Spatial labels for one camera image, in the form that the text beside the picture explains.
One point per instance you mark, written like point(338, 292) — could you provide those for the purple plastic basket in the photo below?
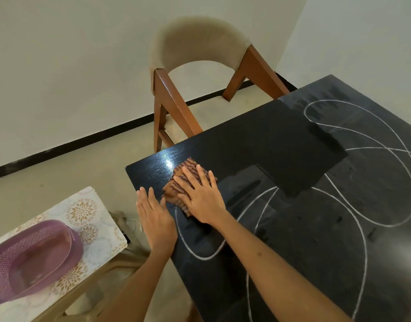
point(41, 258)

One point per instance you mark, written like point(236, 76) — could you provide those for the person's left hand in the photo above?
point(158, 228)

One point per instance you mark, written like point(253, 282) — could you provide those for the person's right forearm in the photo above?
point(276, 281)

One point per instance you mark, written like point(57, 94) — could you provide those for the person's left forearm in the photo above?
point(135, 291)

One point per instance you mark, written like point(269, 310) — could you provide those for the brown striped cloth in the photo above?
point(173, 194)

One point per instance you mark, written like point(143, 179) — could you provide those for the beige cushioned wooden chair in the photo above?
point(198, 36)

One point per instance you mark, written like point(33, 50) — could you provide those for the black marble table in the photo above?
point(276, 147)

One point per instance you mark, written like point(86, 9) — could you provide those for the person's right hand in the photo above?
point(203, 197)

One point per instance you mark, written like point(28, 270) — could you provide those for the beige stool with patterned top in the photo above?
point(91, 211)

